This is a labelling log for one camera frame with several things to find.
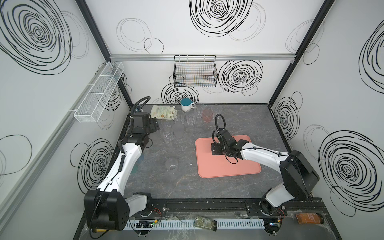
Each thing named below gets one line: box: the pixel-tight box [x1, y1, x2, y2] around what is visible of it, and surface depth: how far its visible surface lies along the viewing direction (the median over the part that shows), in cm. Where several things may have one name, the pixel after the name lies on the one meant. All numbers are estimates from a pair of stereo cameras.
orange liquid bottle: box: [296, 212, 325, 224], surface depth 69 cm
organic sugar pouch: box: [150, 105, 178, 120], surface depth 118 cm
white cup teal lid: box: [180, 98, 196, 112], surface depth 117 cm
